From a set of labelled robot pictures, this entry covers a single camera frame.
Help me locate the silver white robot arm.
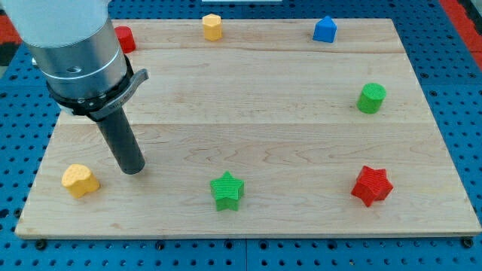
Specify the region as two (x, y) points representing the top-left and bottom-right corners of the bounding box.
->
(1, 0), (148, 121)

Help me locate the wooden board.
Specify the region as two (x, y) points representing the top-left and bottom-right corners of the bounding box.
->
(16, 19), (481, 239)

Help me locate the green star block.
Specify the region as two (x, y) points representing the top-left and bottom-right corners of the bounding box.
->
(210, 171), (245, 212)

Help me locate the red star block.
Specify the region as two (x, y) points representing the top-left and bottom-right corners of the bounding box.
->
(351, 166), (393, 207)

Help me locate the yellow hexagon block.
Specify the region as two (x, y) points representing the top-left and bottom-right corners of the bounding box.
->
(202, 14), (222, 41)

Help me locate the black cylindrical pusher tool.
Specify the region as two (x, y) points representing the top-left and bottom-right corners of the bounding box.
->
(96, 108), (145, 175)

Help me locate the green cylinder block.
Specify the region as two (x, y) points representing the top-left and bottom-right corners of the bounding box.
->
(356, 83), (386, 114)

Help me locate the blue triangular block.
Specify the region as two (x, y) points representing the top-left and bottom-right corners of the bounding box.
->
(313, 16), (337, 43)

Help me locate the red cylinder block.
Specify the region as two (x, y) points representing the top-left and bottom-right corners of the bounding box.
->
(114, 26), (136, 53)

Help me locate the yellow heart block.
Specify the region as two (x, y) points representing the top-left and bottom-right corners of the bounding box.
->
(61, 164), (100, 199)

